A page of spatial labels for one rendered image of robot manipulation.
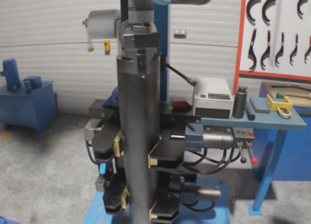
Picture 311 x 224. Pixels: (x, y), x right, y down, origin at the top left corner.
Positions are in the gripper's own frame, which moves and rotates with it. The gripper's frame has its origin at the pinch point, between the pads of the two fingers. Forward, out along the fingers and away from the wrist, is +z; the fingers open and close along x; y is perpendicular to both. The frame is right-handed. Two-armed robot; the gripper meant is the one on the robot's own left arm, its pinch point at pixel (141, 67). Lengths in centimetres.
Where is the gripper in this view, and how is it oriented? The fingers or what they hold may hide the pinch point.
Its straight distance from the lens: 88.5
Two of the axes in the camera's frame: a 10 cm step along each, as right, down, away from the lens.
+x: -9.9, 0.5, -1.0
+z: 0.0, 9.0, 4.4
